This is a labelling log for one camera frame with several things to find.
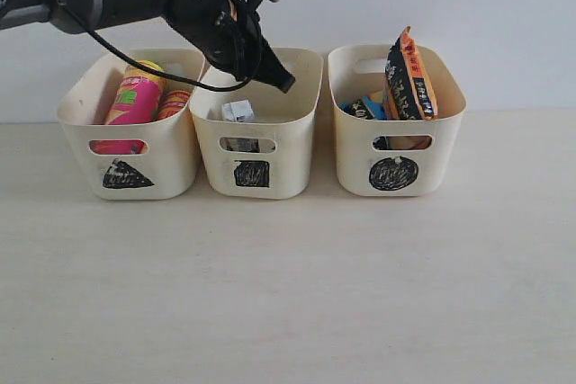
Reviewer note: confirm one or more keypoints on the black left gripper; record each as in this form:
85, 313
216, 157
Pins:
230, 38

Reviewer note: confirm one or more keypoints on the white blue milk carton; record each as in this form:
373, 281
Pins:
239, 112

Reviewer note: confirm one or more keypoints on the blue cookie bag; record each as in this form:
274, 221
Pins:
367, 107

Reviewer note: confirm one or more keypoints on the yellow chips can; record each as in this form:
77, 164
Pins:
172, 104

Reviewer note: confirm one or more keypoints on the pink chips can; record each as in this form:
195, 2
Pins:
136, 102

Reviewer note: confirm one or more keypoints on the orange snack bag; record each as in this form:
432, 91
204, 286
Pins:
410, 94

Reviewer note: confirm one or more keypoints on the cream bin square mark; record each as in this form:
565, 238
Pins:
283, 126

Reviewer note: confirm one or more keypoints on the cream bin circle mark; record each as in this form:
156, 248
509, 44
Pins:
390, 158

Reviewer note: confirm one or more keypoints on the cream bin triangle mark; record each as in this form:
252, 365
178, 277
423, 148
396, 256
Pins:
165, 169

